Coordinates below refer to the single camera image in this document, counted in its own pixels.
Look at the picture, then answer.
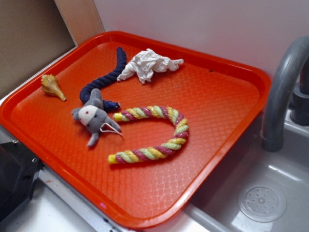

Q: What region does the orange plastic tray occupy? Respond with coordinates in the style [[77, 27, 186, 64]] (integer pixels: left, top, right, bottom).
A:
[[0, 31, 271, 229]]

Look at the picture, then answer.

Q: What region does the crumpled white paper tissue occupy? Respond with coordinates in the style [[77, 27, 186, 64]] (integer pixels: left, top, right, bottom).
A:
[[116, 48, 184, 84]]

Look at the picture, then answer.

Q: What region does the grey plush mouse toy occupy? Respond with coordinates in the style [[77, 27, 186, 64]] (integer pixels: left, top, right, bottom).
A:
[[71, 88, 121, 147]]

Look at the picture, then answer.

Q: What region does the tan spiral seashell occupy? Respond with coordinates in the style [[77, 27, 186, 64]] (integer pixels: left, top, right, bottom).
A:
[[41, 74, 67, 101]]

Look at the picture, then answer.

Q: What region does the grey plastic faucet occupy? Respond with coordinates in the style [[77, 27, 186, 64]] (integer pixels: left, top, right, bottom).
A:
[[260, 35, 309, 152]]

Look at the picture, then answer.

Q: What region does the grey toy sink basin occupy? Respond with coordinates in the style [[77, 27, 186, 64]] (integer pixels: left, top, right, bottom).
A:
[[183, 106, 309, 232]]

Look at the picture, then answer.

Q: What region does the black device at left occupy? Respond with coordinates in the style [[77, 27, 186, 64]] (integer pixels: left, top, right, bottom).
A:
[[0, 140, 42, 224]]

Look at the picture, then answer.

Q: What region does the brown cardboard panel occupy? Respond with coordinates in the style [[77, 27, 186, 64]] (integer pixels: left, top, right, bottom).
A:
[[0, 0, 104, 97]]

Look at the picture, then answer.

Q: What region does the multicolour twisted rope toy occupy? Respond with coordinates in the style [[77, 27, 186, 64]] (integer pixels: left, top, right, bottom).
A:
[[108, 105, 189, 164]]

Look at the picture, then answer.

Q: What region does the navy blue twisted rope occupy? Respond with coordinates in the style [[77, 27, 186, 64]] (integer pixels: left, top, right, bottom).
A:
[[80, 46, 127, 113]]

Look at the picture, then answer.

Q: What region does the grey faucet handle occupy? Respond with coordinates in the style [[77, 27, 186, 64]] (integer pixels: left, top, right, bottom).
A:
[[290, 61, 309, 126]]

